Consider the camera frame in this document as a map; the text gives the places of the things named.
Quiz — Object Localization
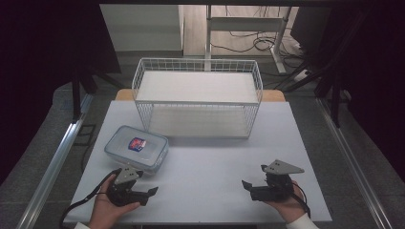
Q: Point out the white power strip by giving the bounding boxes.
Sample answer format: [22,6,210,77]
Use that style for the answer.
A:
[293,69,311,83]

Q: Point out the person's left hand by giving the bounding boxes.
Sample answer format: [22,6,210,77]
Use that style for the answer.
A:
[88,174,141,229]

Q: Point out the white metal desk frame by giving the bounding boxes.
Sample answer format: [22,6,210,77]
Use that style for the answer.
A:
[204,4,293,74]

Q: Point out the black stand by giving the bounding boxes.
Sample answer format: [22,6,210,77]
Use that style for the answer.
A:
[70,62,126,124]
[275,9,374,129]

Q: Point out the aluminium rail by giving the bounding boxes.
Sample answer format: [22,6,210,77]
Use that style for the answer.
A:
[14,93,94,229]
[315,96,395,229]

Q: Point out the clear plastic food container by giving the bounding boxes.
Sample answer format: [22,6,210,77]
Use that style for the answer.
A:
[103,124,170,177]

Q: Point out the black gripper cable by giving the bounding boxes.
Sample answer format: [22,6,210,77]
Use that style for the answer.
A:
[291,182,311,219]
[58,168,123,229]

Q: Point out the black floor cables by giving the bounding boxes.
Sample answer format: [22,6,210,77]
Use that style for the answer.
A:
[211,5,305,70]

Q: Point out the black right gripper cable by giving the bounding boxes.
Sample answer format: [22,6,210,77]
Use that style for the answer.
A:
[291,182,311,219]

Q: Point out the person's right hand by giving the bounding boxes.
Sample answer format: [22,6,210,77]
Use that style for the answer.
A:
[263,180,309,224]

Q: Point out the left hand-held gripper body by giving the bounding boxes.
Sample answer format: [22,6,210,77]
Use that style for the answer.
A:
[106,166,151,208]

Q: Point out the white wire basket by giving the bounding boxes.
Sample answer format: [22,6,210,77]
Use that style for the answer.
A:
[131,57,265,140]

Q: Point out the dark curtain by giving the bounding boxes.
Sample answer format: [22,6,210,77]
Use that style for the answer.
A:
[0,0,122,185]
[289,4,405,184]

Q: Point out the white cabinet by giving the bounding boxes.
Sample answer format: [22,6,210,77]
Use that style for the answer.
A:
[99,4,185,52]

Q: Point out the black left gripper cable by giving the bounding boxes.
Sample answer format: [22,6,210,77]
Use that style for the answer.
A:
[58,168,123,229]

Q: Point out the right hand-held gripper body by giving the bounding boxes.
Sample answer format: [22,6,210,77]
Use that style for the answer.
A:
[249,158,306,202]

